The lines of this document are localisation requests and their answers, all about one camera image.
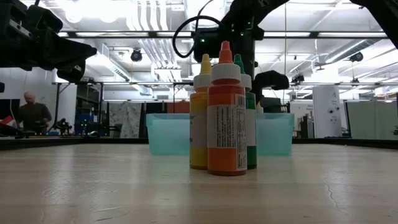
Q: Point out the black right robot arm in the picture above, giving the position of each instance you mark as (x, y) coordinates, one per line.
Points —
(248, 9)

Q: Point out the black overhead rig bar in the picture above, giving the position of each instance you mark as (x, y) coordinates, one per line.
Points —
(314, 34)

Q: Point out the large green colouring bottle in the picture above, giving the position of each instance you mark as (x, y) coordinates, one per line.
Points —
(252, 124)

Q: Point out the black background robot arm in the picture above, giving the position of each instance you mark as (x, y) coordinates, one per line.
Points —
(63, 126)

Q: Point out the black desk monitor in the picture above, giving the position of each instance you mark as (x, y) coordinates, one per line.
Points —
(273, 105)

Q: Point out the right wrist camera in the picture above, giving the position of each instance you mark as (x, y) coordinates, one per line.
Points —
(205, 46)

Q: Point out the patterned grey cloth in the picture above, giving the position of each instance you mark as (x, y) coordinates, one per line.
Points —
(124, 119)

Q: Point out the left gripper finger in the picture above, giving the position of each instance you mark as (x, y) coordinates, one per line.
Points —
(77, 53)

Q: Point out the pale orange bottle yellow bands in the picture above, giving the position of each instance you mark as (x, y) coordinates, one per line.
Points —
(259, 109)

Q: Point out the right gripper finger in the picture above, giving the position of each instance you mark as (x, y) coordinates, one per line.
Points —
(258, 96)

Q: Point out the black wall monitor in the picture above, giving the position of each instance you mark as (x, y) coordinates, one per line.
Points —
(7, 107)

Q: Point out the silver ventilation duct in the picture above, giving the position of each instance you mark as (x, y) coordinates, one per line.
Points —
(189, 12)

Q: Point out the large orange colouring bottle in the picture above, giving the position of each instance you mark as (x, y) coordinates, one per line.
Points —
(227, 124)

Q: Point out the black ceiling spotlight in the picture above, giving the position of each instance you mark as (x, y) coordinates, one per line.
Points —
(356, 57)
(298, 78)
(136, 56)

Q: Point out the large yellow colouring bottle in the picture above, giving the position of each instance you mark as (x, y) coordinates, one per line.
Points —
(199, 130)

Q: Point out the grey partition screen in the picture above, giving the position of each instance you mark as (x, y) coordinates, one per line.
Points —
(370, 119)

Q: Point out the small red object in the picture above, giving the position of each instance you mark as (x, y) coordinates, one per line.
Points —
(7, 120)

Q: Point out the green translucent plastic bin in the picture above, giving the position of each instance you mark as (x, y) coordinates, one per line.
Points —
(169, 133)

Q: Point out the person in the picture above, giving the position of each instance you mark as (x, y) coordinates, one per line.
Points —
(34, 115)

